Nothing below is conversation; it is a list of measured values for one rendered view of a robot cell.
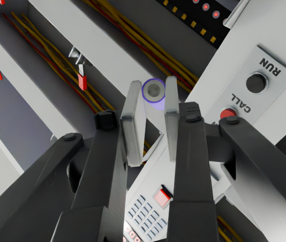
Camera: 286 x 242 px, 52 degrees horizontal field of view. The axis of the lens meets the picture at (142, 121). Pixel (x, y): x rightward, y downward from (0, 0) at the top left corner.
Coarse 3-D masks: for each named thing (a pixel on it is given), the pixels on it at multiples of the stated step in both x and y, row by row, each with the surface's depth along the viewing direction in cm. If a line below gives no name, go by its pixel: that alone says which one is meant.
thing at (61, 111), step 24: (0, 24) 73; (24, 24) 73; (0, 48) 59; (24, 48) 70; (48, 48) 71; (24, 72) 56; (48, 72) 68; (72, 72) 72; (24, 96) 57; (48, 96) 61; (72, 96) 66; (96, 96) 71; (48, 120) 55; (72, 120) 59
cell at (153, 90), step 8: (152, 80) 21; (160, 80) 20; (144, 88) 21; (152, 88) 20; (160, 88) 20; (144, 96) 21; (152, 96) 20; (160, 96) 20; (152, 104) 21; (160, 104) 22
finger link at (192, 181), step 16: (192, 128) 13; (192, 144) 12; (176, 160) 11; (192, 160) 11; (208, 160) 11; (176, 176) 10; (192, 176) 10; (208, 176) 10; (176, 192) 9; (192, 192) 9; (208, 192) 9; (176, 208) 8; (192, 208) 8; (208, 208) 8; (176, 224) 7; (192, 224) 7; (208, 224) 7; (176, 240) 7; (192, 240) 7; (208, 240) 7
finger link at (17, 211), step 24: (72, 144) 13; (48, 168) 12; (24, 192) 10; (48, 192) 11; (72, 192) 13; (0, 216) 9; (24, 216) 10; (48, 216) 11; (0, 240) 9; (24, 240) 10; (48, 240) 11
